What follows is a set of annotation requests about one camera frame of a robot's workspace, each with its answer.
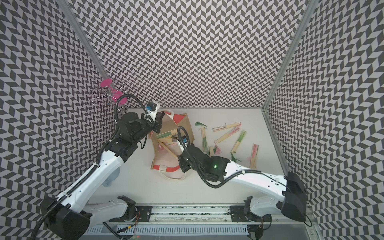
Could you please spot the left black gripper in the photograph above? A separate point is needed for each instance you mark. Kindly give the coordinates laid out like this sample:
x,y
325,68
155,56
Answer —
x,y
158,122

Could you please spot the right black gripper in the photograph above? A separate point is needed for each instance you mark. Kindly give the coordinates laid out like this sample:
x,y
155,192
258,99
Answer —
x,y
182,161

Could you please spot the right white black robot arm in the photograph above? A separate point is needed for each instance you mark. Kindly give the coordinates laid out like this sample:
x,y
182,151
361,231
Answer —
x,y
285,194

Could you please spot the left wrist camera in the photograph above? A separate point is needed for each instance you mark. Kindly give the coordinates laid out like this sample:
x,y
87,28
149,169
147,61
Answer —
x,y
152,109

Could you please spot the pink blue folding fan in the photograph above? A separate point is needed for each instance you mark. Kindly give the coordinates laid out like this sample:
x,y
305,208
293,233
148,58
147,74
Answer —
x,y
254,154

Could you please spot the burlap red tote bag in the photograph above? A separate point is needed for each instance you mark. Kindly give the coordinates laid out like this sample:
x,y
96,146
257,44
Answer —
x,y
164,163

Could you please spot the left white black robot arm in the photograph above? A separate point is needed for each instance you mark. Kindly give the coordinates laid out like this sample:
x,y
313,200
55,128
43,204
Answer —
x,y
68,215

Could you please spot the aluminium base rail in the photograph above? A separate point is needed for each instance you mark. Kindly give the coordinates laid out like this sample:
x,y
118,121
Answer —
x,y
186,213

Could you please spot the pink tassel folding fan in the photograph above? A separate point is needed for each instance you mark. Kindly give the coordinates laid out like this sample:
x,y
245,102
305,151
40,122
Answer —
x,y
225,127

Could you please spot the green pink folding fan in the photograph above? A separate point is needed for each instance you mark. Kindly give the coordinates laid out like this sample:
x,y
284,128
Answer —
x,y
214,151

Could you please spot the blue roll of tape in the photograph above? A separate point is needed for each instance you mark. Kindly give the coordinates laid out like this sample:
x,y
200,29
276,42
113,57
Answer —
x,y
112,177

